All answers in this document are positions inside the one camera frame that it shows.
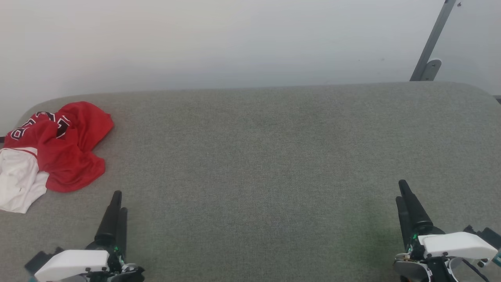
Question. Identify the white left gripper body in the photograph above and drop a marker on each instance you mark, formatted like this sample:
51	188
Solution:
72	262

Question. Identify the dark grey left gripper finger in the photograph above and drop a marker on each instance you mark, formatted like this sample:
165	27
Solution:
109	219
122	231

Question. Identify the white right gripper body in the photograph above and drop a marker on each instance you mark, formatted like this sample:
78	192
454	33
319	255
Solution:
458	244

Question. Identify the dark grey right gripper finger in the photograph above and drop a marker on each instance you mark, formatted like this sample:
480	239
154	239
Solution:
404	223
415	211

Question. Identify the red Bulls basketball jersey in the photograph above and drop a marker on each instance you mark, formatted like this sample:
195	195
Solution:
70	156

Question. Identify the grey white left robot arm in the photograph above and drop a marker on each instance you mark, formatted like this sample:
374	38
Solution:
129	274

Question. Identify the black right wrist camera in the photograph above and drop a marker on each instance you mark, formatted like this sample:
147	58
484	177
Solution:
487	235

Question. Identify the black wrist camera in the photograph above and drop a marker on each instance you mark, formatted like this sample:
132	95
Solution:
41	260
487	235

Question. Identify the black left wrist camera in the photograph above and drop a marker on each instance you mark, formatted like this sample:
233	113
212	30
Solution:
41	260

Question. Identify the teal right camera connector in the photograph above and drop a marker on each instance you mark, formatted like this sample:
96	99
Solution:
497	259

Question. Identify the grey metal wall bar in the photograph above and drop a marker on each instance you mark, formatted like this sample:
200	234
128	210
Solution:
430	43

